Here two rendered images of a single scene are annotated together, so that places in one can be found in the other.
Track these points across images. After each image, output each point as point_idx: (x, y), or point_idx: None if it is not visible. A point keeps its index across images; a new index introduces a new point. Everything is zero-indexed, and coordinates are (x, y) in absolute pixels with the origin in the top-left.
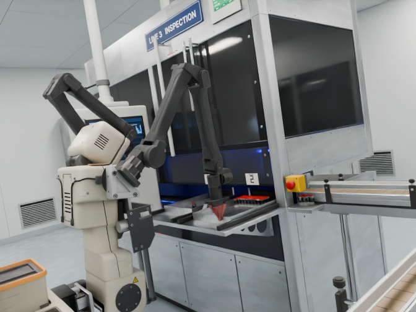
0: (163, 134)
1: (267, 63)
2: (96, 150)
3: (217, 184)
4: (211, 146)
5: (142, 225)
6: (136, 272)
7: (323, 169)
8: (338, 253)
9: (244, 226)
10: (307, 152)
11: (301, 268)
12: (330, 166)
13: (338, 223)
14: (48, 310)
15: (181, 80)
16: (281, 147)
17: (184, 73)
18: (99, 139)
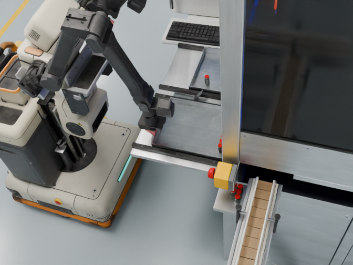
0: (58, 70)
1: (220, 46)
2: (31, 40)
3: (145, 115)
4: (130, 89)
5: (76, 102)
6: (81, 120)
7: (322, 183)
8: (315, 242)
9: (156, 161)
10: (290, 158)
11: (234, 217)
12: (345, 187)
13: (330, 227)
14: (19, 110)
15: (65, 37)
16: (227, 135)
17: (65, 33)
18: (32, 33)
